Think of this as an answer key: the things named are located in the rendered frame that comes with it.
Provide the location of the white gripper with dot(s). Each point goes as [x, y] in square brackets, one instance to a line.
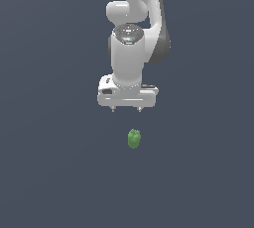
[125, 97]

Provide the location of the green bell pepper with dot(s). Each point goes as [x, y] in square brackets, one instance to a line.
[134, 138]

